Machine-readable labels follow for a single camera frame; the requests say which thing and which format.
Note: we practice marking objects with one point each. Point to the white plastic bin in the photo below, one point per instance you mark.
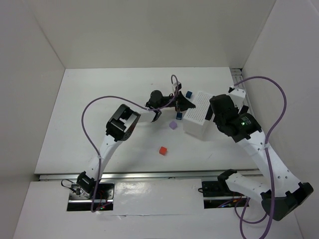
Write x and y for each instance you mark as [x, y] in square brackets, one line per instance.
[194, 122]

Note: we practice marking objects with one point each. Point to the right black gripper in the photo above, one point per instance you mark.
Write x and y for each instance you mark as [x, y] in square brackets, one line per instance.
[209, 115]

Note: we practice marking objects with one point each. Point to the purple wood block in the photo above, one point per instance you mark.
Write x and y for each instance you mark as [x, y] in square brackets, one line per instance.
[173, 125]

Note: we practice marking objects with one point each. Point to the dark blue wood block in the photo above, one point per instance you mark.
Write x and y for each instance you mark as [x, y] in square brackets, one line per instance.
[179, 116]

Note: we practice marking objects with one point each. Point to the aluminium rail front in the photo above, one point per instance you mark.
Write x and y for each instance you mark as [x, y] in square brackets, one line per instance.
[139, 176]

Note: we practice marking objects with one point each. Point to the blue wood block far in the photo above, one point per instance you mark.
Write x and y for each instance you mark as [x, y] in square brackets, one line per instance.
[188, 94]

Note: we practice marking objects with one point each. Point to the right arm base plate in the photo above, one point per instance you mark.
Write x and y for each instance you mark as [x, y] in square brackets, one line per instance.
[214, 196]

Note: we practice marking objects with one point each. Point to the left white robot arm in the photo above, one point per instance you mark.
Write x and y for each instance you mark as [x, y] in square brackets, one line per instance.
[120, 127]

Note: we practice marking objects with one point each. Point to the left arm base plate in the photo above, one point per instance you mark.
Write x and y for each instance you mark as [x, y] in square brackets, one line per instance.
[81, 201]

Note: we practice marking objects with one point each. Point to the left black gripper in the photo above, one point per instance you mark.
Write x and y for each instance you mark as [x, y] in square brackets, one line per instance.
[178, 102]

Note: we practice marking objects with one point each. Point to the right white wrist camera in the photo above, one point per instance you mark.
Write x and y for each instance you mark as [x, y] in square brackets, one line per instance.
[238, 96]

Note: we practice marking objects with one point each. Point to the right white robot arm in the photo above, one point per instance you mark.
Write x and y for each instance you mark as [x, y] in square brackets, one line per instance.
[285, 192]

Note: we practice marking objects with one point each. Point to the aluminium rail right side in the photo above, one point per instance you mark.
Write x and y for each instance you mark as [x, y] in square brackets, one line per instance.
[236, 74]

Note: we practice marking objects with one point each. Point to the aluminium rail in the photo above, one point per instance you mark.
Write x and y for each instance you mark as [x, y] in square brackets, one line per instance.
[236, 74]
[139, 176]

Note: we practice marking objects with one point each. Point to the red wood block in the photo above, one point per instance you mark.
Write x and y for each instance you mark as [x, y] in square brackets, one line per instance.
[163, 150]

